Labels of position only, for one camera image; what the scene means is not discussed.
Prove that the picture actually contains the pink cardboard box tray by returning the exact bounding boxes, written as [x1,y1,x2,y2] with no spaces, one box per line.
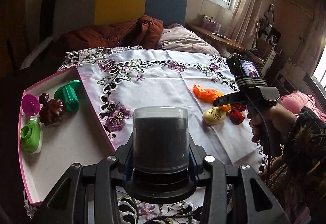
[18,65,117,205]

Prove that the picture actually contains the red metallic cylinder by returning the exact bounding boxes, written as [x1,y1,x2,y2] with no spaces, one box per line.
[229,108,245,125]

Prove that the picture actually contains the red puzzle piece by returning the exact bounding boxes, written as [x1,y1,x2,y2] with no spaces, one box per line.
[231,103,247,112]

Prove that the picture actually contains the patterned dark sleeve forearm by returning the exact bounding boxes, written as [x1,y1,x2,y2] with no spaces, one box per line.
[269,107,325,223]

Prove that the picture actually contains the dark red flower toy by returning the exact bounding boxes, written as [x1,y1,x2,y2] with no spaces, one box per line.
[39,93,64,126]

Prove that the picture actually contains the black cylinder clear cap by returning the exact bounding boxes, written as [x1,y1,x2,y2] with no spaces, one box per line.
[126,107,196,204]

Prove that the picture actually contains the person's right hand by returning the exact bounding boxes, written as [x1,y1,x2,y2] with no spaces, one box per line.
[248,103,297,145]

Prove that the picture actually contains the green ribbed plastic toy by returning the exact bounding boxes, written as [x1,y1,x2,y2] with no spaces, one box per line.
[54,80,81,113]

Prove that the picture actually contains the green toy camera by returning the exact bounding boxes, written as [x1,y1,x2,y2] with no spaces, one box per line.
[20,115,43,154]

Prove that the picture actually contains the wooden cabinet with appliances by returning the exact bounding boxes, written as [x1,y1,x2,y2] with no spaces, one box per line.
[251,3,281,76]

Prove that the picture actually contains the purple box on desk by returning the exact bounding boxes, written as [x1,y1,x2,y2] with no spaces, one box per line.
[202,15,221,34]

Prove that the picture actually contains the camera with lit screen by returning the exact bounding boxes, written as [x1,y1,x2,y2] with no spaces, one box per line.
[226,54,262,78]

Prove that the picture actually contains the light orange plastic toy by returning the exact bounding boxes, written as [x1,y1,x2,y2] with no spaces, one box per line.
[213,90,231,113]

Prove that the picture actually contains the orange cheese block toy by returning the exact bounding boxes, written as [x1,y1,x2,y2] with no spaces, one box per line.
[192,85,218,104]

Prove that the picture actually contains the pink bedding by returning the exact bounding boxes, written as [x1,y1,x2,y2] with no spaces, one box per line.
[280,91,325,123]

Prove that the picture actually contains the mauve pillow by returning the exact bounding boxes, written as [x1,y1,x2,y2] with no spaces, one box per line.
[157,23,220,56]

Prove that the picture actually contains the right pink curtain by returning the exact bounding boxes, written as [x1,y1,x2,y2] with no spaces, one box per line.
[226,0,262,49]

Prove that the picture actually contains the wooden side desk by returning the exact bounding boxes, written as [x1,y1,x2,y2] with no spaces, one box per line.
[185,23,264,64]

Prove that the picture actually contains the rust orange quilted jacket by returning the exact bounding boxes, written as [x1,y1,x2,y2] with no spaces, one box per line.
[49,15,164,61]

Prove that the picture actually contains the white floral embroidered tablecloth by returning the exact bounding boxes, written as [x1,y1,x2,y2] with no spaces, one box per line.
[24,45,267,224]

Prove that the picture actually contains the yellow egg-shaped toy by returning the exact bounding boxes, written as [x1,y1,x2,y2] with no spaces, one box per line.
[203,107,227,125]

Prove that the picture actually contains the magenta round button toy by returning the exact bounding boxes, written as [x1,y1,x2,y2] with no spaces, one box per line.
[22,94,40,117]

